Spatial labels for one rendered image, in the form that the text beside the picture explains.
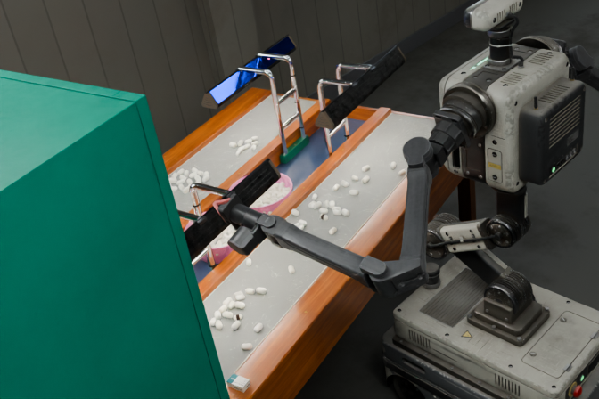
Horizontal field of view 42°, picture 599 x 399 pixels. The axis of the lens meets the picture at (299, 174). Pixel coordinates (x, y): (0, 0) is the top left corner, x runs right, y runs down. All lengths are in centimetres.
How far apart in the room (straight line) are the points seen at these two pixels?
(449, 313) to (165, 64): 233
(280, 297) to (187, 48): 225
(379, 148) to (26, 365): 212
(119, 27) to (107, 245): 275
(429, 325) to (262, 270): 62
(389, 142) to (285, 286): 98
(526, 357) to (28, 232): 177
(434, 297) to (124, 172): 163
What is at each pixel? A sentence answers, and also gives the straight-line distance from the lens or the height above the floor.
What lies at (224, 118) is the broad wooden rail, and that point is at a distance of 377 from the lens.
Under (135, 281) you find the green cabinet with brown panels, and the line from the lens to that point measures 172.
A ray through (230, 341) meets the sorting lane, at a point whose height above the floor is 74.
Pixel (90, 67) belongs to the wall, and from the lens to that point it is 423.
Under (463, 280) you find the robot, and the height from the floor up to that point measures 48.
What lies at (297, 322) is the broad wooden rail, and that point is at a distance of 250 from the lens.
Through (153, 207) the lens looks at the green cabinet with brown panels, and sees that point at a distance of 170.
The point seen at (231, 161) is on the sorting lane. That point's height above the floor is 74.
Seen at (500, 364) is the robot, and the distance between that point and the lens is 272.
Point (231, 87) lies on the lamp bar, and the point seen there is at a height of 108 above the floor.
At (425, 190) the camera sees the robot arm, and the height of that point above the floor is 131.
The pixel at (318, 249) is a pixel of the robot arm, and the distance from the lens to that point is 202.
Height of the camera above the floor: 243
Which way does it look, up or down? 31 degrees down
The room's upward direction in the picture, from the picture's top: 10 degrees counter-clockwise
